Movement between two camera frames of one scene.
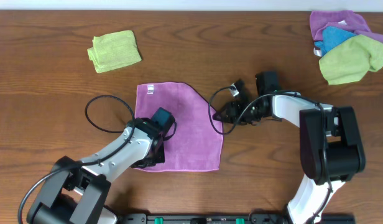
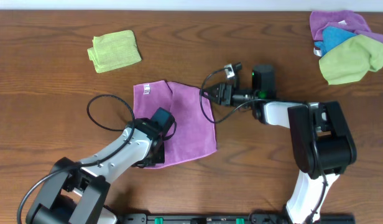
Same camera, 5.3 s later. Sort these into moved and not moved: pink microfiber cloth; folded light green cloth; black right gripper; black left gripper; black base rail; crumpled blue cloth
Moved: pink microfiber cloth; black right gripper
Not moved: folded light green cloth; crumpled blue cloth; black base rail; black left gripper
